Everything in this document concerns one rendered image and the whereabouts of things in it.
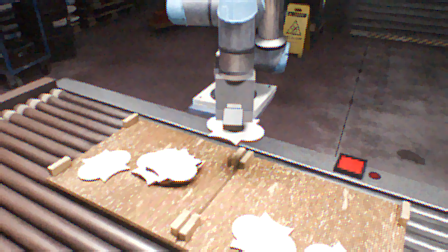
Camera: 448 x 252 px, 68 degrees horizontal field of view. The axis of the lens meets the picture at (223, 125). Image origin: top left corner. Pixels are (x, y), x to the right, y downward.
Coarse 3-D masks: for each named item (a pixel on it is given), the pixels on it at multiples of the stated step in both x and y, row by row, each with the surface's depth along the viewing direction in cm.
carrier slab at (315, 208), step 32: (256, 160) 93; (224, 192) 82; (256, 192) 82; (288, 192) 82; (320, 192) 82; (352, 192) 82; (224, 224) 73; (288, 224) 73; (320, 224) 73; (352, 224) 73; (384, 224) 73
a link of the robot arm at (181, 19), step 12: (168, 0) 76; (180, 0) 75; (192, 0) 74; (204, 0) 74; (168, 12) 77; (180, 12) 76; (192, 12) 75; (204, 12) 74; (180, 24) 79; (192, 24) 78; (204, 24) 77
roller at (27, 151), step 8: (0, 136) 106; (8, 136) 106; (0, 144) 105; (8, 144) 103; (16, 144) 102; (24, 144) 102; (16, 152) 102; (24, 152) 100; (32, 152) 99; (40, 152) 98; (32, 160) 99; (40, 160) 97; (48, 160) 96; (56, 160) 95
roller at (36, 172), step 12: (0, 156) 98; (12, 156) 97; (12, 168) 96; (24, 168) 93; (36, 168) 92; (36, 180) 91; (60, 192) 87; (84, 204) 83; (108, 216) 80; (132, 228) 77; (156, 240) 74
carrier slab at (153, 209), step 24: (120, 144) 99; (144, 144) 99; (168, 144) 99; (192, 144) 99; (216, 144) 99; (72, 168) 90; (216, 168) 90; (72, 192) 82; (96, 192) 82; (120, 192) 82; (144, 192) 82; (168, 192) 82; (192, 192) 82; (216, 192) 82; (120, 216) 76; (144, 216) 75; (168, 216) 75; (168, 240) 70
